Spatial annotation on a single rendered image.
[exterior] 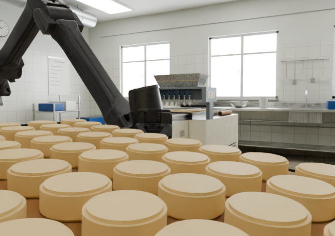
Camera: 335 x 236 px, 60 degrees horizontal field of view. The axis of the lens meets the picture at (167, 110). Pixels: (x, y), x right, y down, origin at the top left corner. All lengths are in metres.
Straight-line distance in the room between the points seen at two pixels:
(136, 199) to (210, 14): 6.32
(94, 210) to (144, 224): 0.03
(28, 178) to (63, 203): 0.06
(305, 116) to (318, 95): 0.74
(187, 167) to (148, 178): 0.06
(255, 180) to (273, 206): 0.07
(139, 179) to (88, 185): 0.04
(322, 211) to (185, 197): 0.09
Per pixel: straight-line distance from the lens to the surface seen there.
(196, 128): 3.02
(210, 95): 3.08
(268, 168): 0.31
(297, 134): 5.93
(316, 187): 0.25
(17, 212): 0.19
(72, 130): 0.47
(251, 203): 0.19
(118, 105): 0.69
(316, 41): 5.97
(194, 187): 0.21
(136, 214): 0.17
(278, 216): 0.18
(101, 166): 0.28
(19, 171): 0.26
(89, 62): 0.75
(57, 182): 0.22
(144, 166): 0.26
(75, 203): 0.20
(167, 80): 3.21
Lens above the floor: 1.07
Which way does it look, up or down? 3 degrees down
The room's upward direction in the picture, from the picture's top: straight up
